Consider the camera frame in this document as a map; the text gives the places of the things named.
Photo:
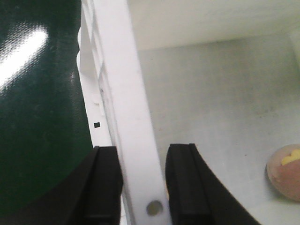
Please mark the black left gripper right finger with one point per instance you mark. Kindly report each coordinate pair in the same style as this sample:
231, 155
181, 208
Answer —
196, 195

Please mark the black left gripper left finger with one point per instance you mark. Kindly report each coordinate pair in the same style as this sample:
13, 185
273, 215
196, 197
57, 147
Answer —
89, 195

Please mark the pink egg plush toy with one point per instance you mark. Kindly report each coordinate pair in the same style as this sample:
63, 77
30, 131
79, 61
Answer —
283, 170

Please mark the white plastic Totelife crate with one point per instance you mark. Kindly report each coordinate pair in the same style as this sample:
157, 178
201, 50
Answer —
221, 74

